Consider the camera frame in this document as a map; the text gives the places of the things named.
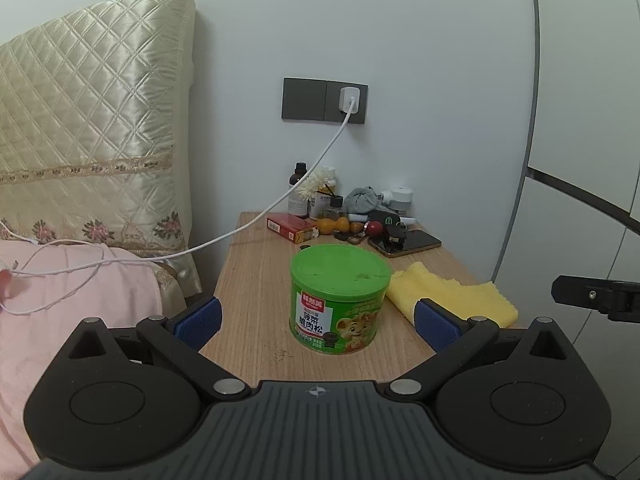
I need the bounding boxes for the green lidded food can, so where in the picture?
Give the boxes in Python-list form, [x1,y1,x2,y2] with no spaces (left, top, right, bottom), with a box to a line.
[289,243,392,356]

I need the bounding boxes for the white charging cable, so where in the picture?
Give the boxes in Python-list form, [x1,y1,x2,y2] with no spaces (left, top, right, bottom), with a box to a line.
[0,97,358,317]

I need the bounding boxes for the grey wall socket panel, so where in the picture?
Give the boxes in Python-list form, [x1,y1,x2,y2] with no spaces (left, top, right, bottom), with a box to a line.
[281,77,369,124]

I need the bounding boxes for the cream quilted pillow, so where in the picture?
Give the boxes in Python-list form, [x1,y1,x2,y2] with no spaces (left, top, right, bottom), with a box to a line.
[0,0,203,306]

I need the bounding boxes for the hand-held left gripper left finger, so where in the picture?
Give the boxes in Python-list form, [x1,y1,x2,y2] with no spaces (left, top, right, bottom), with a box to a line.
[65,296,251,403]

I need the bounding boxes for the white wardrobe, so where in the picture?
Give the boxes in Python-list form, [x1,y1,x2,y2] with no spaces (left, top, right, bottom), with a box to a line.
[490,0,640,331]

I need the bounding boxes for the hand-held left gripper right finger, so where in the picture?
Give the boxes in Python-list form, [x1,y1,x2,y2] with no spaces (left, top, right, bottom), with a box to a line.
[389,298,578,403]

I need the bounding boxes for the grey sock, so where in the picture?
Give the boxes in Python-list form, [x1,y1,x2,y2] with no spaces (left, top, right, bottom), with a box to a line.
[344,186,383,216]

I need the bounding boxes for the pink blanket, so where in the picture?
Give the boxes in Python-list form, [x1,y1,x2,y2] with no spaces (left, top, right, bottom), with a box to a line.
[0,240,166,480]

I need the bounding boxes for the white charger plug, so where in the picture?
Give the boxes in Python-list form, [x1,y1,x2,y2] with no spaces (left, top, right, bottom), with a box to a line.
[338,87,361,115]

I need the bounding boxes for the brown glass bottle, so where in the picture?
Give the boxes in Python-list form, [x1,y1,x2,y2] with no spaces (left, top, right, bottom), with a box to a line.
[288,162,310,218]

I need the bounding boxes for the gold-edged smartphone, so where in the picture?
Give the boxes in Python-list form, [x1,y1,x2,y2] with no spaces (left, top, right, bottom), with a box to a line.
[368,230,442,259]

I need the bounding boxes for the yellow cleaning cloth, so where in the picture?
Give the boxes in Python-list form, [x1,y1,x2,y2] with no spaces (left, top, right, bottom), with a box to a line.
[387,261,519,328]

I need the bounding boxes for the white artificial flower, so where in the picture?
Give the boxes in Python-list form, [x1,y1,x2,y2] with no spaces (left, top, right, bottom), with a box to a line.
[297,166,335,201]

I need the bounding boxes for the red cigarette box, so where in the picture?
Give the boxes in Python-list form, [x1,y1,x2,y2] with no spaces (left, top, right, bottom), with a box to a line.
[266,213,320,243]

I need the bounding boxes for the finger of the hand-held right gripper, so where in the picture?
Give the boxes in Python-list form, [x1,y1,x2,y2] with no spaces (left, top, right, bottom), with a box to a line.
[551,275,640,323]

